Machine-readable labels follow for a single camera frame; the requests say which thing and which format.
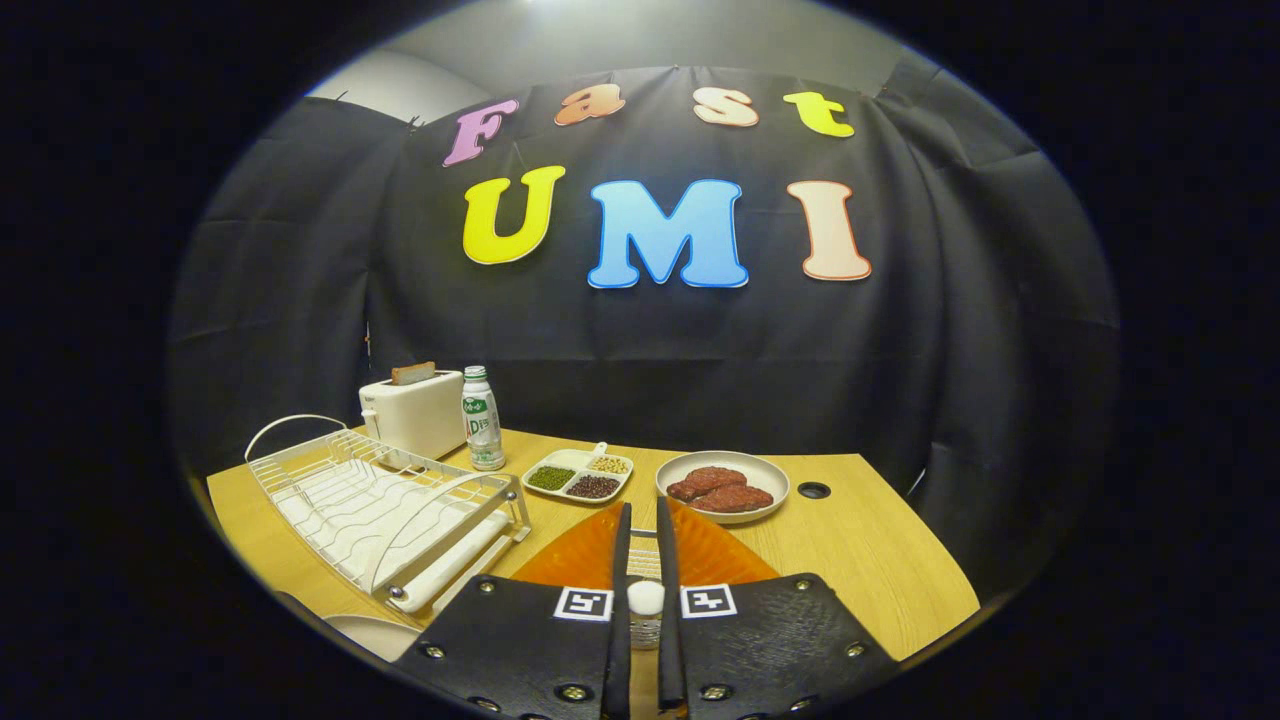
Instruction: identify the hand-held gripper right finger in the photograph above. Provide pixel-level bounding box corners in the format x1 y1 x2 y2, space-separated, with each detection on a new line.
655 495 901 720

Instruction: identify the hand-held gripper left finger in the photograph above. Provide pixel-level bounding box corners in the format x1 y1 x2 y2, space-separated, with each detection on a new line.
395 502 633 720

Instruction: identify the silver wire basket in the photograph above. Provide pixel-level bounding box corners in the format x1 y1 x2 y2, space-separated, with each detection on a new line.
627 528 663 651

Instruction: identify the white wire dish rack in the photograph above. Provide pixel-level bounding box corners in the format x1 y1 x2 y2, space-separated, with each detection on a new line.
245 414 533 615

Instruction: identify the beige round plate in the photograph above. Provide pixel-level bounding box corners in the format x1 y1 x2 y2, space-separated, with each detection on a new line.
325 614 421 663

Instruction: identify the beige plate with meat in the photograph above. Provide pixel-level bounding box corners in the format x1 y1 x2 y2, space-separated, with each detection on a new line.
656 450 791 525

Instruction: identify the brown meat patty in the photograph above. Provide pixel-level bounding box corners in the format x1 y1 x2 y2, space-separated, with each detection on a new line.
667 466 747 502
692 485 774 514

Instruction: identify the white divided snack tray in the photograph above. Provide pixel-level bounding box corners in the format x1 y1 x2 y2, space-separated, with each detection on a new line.
521 442 635 504

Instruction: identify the white green-label drink bottle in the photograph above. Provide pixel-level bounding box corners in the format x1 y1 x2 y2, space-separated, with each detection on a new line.
461 365 507 472

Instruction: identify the white toaster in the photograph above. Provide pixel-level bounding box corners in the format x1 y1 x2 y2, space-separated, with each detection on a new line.
359 368 467 461

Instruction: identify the white drip tray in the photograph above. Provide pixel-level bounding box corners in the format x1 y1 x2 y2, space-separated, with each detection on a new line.
275 462 511 613

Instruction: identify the black backdrop cloth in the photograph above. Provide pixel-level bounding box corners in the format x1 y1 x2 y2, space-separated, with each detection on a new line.
165 65 1121 601

